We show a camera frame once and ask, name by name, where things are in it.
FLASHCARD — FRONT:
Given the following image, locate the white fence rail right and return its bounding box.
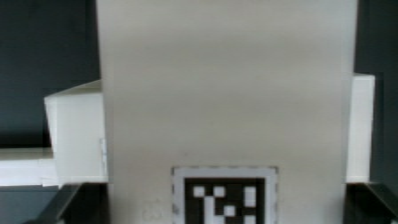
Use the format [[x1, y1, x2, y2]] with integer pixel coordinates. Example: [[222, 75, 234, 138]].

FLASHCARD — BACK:
[[0, 148, 58, 187]]

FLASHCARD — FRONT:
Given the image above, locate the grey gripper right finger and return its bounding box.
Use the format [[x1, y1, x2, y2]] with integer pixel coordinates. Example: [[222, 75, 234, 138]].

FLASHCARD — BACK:
[[343, 183, 398, 224]]

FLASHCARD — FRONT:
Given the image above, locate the white cabinet top block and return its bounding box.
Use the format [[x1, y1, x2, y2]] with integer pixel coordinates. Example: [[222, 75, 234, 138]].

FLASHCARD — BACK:
[[97, 0, 357, 224]]

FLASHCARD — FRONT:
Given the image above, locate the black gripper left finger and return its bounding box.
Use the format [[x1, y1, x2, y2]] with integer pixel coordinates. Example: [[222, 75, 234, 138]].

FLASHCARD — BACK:
[[23, 183, 110, 224]]

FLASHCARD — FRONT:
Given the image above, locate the white cabinet body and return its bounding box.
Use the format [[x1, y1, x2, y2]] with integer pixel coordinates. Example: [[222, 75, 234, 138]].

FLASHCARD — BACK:
[[44, 74, 374, 184]]

